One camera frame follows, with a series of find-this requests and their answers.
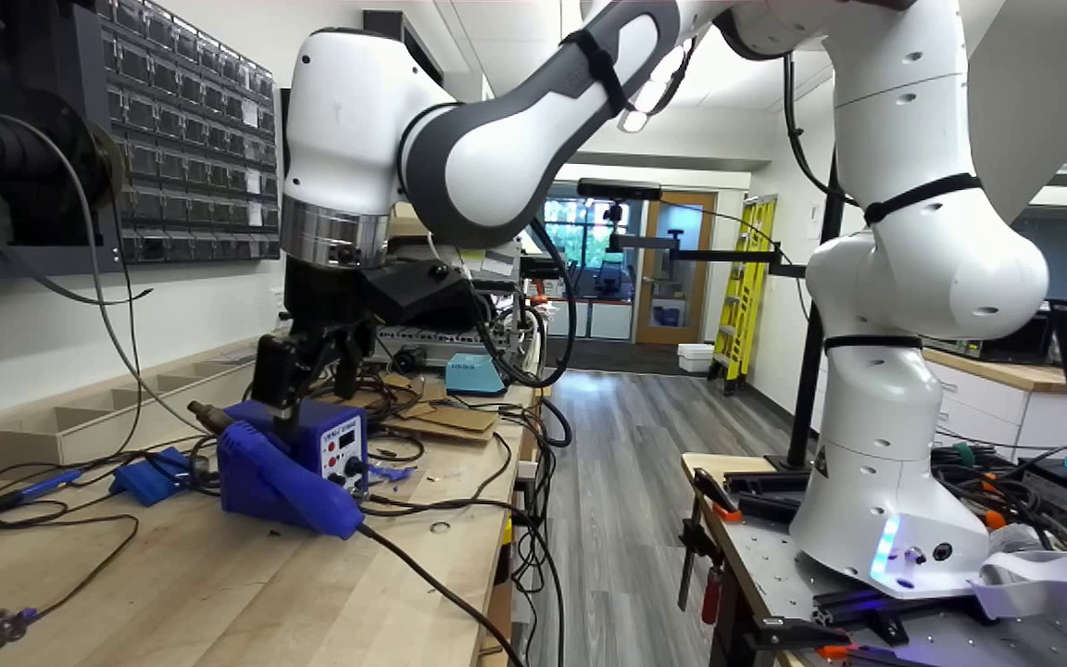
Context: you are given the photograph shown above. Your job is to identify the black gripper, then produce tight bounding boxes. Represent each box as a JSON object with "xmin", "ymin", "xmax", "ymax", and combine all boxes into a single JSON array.
[{"xmin": 248, "ymin": 254, "xmax": 382, "ymax": 411}]

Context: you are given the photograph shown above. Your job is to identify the grey benchtop machine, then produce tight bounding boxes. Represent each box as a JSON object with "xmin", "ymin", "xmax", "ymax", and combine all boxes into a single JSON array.
[{"xmin": 360, "ymin": 233, "xmax": 528, "ymax": 369}]

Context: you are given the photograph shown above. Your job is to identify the blue hot air station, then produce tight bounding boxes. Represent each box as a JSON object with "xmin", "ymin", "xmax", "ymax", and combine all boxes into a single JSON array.
[{"xmin": 226, "ymin": 391, "xmax": 374, "ymax": 500}]

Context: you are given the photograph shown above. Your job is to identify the blue tape scraps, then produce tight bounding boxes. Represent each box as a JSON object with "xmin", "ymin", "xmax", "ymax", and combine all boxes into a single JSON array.
[{"xmin": 364, "ymin": 454, "xmax": 421, "ymax": 490}]

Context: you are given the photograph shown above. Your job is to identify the stacked wooden boards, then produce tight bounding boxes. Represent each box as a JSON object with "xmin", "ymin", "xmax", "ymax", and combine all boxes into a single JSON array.
[{"xmin": 374, "ymin": 388, "xmax": 502, "ymax": 448}]

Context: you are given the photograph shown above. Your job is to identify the teal plastic box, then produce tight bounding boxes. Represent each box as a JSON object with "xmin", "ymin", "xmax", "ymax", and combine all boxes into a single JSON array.
[{"xmin": 439, "ymin": 352, "xmax": 510, "ymax": 401}]

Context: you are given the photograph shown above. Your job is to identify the small blue plastic part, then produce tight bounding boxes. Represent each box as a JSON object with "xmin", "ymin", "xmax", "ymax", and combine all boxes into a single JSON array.
[{"xmin": 106, "ymin": 445, "xmax": 198, "ymax": 510}]

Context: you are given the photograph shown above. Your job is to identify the wooden tray shelf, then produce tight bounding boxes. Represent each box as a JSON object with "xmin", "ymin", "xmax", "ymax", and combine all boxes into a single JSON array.
[{"xmin": 0, "ymin": 340, "xmax": 284, "ymax": 474}]

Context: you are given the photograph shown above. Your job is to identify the large dark parts drawer cabinet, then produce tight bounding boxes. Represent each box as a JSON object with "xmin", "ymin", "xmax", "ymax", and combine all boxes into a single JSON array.
[{"xmin": 0, "ymin": 0, "xmax": 284, "ymax": 270}]

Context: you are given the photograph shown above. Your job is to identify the wooden door with window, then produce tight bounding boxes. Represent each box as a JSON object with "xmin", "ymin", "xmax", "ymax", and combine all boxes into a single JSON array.
[{"xmin": 632, "ymin": 188, "xmax": 722, "ymax": 352}]

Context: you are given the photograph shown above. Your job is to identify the white bin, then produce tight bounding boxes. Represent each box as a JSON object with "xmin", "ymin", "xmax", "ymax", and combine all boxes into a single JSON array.
[{"xmin": 673, "ymin": 340, "xmax": 717, "ymax": 378}]

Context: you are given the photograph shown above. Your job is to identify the black bar clamp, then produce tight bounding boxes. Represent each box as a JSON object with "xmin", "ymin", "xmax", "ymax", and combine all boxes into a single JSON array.
[{"xmin": 673, "ymin": 467, "xmax": 737, "ymax": 631}]

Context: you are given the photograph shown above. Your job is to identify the yellow folding ladder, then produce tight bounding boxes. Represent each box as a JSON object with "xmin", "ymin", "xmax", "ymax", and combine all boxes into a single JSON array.
[{"xmin": 712, "ymin": 191, "xmax": 781, "ymax": 388}]

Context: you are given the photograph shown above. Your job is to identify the white crumpled sheet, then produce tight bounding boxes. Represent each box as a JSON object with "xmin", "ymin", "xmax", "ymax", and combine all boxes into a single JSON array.
[{"xmin": 965, "ymin": 527, "xmax": 1067, "ymax": 652}]

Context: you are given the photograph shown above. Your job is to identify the black hot air gun cable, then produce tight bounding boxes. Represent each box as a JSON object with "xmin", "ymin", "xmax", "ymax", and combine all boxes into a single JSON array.
[{"xmin": 355, "ymin": 524, "xmax": 528, "ymax": 667}]

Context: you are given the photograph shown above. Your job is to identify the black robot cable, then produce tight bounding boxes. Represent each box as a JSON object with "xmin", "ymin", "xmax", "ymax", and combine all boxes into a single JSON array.
[{"xmin": 478, "ymin": 219, "xmax": 581, "ymax": 391}]

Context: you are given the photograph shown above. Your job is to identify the blue handled soldering iron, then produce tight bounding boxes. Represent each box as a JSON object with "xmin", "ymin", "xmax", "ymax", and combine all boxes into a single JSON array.
[{"xmin": 0, "ymin": 464, "xmax": 94, "ymax": 524}]

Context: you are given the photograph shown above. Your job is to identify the black flexible duct hose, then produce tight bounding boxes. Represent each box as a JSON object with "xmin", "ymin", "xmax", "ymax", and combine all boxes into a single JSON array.
[{"xmin": 0, "ymin": 96, "xmax": 117, "ymax": 244}]

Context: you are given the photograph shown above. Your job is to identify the black camera stand pole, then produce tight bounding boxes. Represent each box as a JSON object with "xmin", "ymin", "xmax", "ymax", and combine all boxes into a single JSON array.
[{"xmin": 781, "ymin": 144, "xmax": 853, "ymax": 480}]

